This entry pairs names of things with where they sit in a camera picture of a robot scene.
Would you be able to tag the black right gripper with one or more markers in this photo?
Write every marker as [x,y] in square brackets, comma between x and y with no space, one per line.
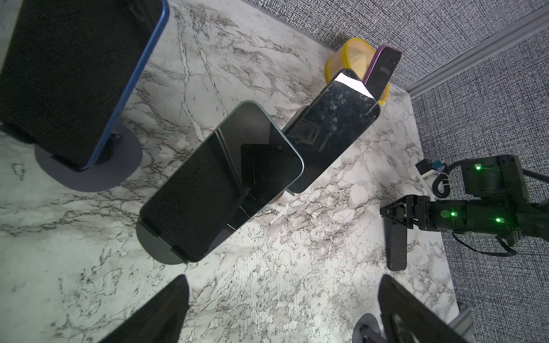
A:
[407,212]

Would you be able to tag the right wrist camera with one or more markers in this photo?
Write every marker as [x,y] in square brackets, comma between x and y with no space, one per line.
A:
[426,171]

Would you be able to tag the dark grey round stand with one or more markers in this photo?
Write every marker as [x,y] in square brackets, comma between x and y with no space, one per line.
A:
[155,246]

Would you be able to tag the cracked black phone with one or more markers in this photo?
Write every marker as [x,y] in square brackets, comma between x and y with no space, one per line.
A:
[326,128]

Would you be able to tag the teal-edged black phone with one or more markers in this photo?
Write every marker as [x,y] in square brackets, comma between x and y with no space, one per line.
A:
[240,168]

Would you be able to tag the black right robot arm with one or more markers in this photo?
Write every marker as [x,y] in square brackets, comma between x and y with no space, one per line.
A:
[485,195]

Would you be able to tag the yellow steamer basket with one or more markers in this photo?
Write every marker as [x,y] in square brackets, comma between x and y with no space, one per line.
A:
[356,54]

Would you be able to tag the purple-edged black phone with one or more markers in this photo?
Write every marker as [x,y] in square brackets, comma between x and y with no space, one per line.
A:
[380,70]

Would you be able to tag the purple front phone stand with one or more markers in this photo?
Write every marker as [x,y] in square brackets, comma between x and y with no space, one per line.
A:
[367,330]

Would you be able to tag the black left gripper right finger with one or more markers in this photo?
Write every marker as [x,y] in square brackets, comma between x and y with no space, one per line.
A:
[406,319]

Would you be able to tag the blue-edged phone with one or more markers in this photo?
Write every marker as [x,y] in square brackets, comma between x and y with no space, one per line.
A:
[69,70]

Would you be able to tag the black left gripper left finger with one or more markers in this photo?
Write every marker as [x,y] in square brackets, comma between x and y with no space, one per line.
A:
[160,319]

